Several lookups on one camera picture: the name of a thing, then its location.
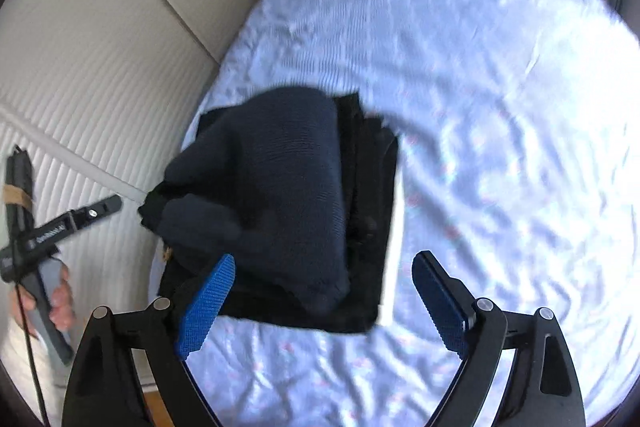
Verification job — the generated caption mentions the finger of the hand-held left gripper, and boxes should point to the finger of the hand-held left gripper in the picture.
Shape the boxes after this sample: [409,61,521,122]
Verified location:
[67,194,124,232]

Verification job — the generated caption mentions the bed with blue sheet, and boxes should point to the bed with blue sheet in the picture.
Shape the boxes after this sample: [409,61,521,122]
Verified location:
[146,0,640,427]

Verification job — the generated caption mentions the person's left hand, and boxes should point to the person's left hand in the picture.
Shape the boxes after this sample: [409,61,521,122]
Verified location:
[10,263,77,339]

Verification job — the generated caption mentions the dark navy pants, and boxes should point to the dark navy pants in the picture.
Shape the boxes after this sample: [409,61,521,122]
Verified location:
[137,85,352,317]

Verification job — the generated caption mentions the black folded clothes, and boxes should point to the black folded clothes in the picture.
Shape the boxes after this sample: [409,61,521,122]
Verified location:
[139,92,401,336]

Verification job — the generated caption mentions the black cable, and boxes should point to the black cable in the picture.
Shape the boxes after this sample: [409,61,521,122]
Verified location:
[14,146,51,427]

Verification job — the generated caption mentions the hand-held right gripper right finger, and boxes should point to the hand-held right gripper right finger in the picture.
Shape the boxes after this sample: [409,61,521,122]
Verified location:
[411,250,587,427]

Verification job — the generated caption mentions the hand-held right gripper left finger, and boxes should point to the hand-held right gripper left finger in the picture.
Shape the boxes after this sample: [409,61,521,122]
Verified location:
[61,253,237,427]

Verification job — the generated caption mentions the white ribbed wardrobe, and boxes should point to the white ribbed wardrobe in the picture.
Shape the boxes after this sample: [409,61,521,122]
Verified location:
[0,0,283,410]

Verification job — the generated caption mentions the white folded cloth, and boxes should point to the white folded cloth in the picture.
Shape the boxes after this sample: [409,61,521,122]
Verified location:
[381,189,405,325]

